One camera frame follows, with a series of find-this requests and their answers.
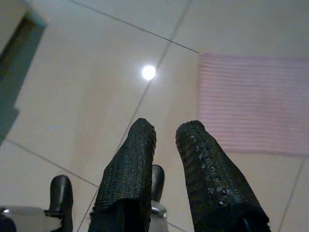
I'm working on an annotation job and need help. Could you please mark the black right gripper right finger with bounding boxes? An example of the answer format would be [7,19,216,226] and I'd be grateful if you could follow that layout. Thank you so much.
[175,119,271,232]

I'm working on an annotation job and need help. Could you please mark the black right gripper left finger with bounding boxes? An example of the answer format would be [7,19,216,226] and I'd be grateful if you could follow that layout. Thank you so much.
[88,117,158,232]

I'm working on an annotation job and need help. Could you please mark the black robot foot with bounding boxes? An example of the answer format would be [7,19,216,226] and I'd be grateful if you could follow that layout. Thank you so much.
[44,175,74,232]
[151,165,168,219]

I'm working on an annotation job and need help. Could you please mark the pink striped floor mat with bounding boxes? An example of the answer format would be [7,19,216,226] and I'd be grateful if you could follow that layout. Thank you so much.
[198,53,309,156]

